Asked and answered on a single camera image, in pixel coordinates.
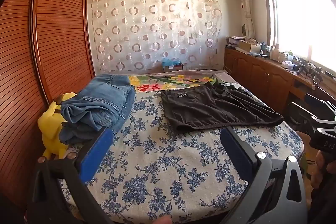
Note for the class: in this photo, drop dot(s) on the person's right hand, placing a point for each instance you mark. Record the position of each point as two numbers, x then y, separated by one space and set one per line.
321 166

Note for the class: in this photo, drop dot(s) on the white tissue box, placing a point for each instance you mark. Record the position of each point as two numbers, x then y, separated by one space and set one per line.
287 65

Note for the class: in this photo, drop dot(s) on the cardboard box with blue bag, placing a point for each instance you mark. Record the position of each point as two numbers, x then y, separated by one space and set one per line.
172 65

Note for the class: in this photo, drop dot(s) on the blue floral bed sheet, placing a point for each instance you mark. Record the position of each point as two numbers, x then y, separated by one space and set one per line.
162 161

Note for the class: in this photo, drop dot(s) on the white plastic bottle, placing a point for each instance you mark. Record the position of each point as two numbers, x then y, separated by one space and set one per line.
274 53

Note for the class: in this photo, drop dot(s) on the open flat cardboard box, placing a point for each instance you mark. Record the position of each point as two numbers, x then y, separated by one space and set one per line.
248 46

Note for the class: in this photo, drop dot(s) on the pale patterned window curtain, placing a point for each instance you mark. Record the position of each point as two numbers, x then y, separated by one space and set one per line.
245 0

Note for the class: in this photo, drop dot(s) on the folded blue jeans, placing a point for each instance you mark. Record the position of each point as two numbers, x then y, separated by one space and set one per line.
99 100

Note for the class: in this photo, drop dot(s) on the wooden slatted wardrobe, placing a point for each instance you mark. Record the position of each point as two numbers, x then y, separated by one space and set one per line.
39 42

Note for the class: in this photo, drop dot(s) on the black pants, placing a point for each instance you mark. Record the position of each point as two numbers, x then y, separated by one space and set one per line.
210 108

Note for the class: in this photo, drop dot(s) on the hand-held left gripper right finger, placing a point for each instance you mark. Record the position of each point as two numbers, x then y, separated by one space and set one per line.
236 153

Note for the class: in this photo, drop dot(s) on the yellow plush toy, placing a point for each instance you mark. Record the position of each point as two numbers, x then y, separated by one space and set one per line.
53 129

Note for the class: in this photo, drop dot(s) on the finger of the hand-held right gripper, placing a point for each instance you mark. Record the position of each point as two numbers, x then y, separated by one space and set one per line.
303 119
319 107

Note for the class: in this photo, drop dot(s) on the black hand tool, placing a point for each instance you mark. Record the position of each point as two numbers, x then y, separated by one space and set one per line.
305 67

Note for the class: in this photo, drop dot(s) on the circle patterned sheer curtain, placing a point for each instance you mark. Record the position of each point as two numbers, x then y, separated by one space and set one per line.
152 29

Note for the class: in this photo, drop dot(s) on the pile of papers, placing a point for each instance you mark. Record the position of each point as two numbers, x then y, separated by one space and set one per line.
233 41

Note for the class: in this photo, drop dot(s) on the wooden side cabinet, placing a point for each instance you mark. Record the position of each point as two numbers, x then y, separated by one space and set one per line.
265 79

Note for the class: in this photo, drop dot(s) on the wooden framed window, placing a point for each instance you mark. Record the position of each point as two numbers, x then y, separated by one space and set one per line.
296 11

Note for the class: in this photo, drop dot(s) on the colourful flower blanket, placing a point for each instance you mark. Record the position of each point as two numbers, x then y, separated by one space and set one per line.
168 82

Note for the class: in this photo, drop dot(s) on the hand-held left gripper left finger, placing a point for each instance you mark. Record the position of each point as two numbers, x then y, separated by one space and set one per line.
97 155

